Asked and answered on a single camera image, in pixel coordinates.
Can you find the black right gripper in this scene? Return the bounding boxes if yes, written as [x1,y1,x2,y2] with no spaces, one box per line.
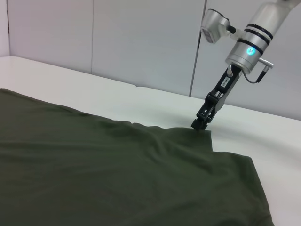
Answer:
[191,65,243,130]

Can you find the dark green shirt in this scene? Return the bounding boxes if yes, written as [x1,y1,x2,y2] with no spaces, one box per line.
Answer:
[0,88,276,226]

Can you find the black cable with metal plug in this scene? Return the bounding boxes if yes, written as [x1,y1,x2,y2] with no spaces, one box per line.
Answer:
[241,58,275,84]

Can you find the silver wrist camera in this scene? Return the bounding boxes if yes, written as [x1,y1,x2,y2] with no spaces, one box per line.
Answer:
[200,8,237,44]

